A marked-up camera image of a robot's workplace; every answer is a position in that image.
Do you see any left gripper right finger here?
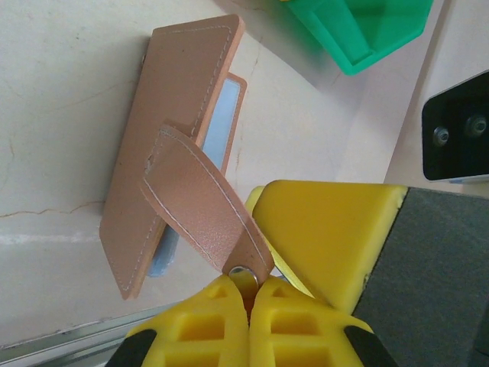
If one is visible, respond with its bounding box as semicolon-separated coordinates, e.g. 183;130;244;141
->
248;277;400;367

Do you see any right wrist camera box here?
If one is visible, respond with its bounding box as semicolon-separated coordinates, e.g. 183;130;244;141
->
421;70;489;185

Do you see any aluminium rail frame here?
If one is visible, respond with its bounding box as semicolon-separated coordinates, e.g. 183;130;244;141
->
0;297;180;366

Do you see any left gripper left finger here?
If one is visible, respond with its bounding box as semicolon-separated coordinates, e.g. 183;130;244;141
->
109;274;250;367

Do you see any green plastic bin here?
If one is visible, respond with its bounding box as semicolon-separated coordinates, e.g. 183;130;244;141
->
280;0;435;76

